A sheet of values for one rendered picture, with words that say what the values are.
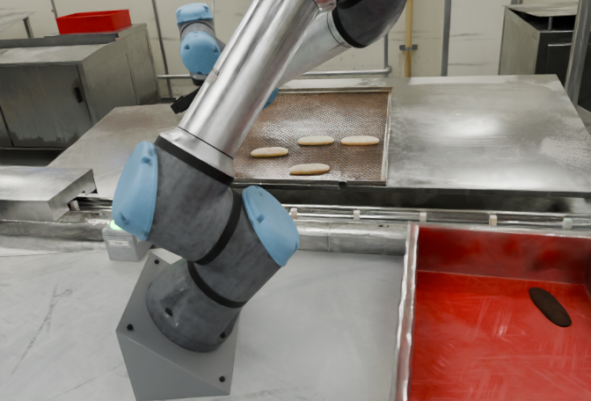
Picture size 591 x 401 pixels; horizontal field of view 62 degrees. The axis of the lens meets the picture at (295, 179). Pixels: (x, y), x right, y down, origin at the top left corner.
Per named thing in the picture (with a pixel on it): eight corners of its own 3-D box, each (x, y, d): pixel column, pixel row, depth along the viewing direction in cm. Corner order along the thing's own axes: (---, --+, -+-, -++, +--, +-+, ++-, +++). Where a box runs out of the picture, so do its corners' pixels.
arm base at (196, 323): (228, 366, 76) (267, 326, 73) (140, 330, 69) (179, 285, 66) (224, 295, 88) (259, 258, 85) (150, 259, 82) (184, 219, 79)
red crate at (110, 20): (58, 33, 418) (54, 18, 412) (80, 27, 450) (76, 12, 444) (114, 31, 410) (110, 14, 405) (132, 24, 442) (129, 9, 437)
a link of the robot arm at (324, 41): (448, -23, 76) (266, 82, 114) (402, -74, 70) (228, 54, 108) (437, 33, 71) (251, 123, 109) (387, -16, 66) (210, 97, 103)
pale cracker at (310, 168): (288, 175, 121) (288, 171, 121) (289, 166, 125) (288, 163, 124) (329, 172, 120) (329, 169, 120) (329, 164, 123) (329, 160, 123)
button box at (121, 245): (109, 273, 108) (97, 230, 103) (127, 253, 115) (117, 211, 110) (143, 276, 106) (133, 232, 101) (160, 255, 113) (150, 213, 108)
